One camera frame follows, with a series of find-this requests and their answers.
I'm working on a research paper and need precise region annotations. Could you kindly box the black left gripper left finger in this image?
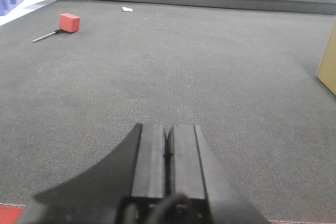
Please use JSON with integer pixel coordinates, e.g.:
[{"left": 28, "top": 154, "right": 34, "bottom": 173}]
[{"left": 17, "top": 123, "right": 165, "bottom": 223}]

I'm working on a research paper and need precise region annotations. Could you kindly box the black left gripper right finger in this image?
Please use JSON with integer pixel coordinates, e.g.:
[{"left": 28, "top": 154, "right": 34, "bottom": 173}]
[{"left": 169, "top": 124, "right": 269, "bottom": 223}]

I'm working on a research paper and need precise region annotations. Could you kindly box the brown cardboard box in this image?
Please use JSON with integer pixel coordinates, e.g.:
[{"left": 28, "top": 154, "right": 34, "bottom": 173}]
[{"left": 317, "top": 22, "right": 335, "bottom": 95}]

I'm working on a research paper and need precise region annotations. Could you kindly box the thin metal rod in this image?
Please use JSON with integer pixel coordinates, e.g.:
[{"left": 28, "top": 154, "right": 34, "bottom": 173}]
[{"left": 32, "top": 29, "right": 61, "bottom": 43}]

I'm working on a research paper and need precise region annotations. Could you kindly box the white paper scrap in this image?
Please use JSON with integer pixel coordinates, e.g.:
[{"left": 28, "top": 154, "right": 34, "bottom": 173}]
[{"left": 122, "top": 6, "right": 133, "bottom": 12}]

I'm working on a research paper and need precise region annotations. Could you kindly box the red block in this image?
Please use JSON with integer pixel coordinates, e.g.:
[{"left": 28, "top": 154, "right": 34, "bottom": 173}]
[{"left": 58, "top": 13, "right": 80, "bottom": 33}]

